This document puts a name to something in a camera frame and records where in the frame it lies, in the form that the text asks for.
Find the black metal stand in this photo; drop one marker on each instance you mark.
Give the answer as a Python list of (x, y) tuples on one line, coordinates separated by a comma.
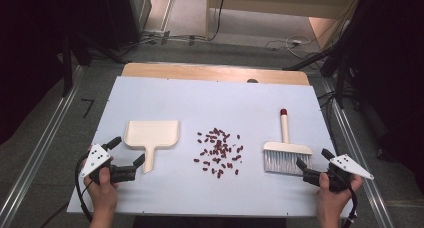
[(67, 71)]

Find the aluminium floor rail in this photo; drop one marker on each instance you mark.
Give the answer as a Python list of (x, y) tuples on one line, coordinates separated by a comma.
[(376, 201), (40, 151)]

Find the black curtain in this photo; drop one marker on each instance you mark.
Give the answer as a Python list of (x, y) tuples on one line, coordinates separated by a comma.
[(393, 54), (33, 38)]

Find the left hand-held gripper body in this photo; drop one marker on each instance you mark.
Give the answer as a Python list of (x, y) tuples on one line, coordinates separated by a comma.
[(96, 158)]

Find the wooden table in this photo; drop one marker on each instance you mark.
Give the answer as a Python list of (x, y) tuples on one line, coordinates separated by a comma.
[(200, 71)]

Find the person's right hand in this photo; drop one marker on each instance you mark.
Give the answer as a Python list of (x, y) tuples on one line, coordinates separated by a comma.
[(330, 201)]

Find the light wooden shelf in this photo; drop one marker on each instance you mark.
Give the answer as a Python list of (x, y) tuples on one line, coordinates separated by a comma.
[(266, 4)]

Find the person's left hand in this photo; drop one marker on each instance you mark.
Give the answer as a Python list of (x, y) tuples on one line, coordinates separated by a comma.
[(103, 194)]

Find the cream hand brush grey bristles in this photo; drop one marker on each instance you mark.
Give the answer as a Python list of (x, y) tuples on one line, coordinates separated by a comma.
[(285, 148)]

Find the grey cabinet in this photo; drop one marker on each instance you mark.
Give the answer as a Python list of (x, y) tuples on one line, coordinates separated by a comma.
[(141, 4)]

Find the cream plastic dustpan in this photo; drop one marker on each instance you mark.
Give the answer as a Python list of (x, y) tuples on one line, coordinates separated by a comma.
[(151, 134)]

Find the person's dark clothing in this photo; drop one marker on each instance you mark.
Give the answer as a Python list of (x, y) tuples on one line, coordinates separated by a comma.
[(210, 223)]

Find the pile of red beans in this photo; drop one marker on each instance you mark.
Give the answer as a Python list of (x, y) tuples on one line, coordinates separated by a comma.
[(218, 144)]

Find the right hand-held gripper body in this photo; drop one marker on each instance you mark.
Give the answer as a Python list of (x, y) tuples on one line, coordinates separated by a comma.
[(348, 164)]

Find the black tripod stand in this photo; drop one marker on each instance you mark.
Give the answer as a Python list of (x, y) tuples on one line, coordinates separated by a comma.
[(340, 81)]

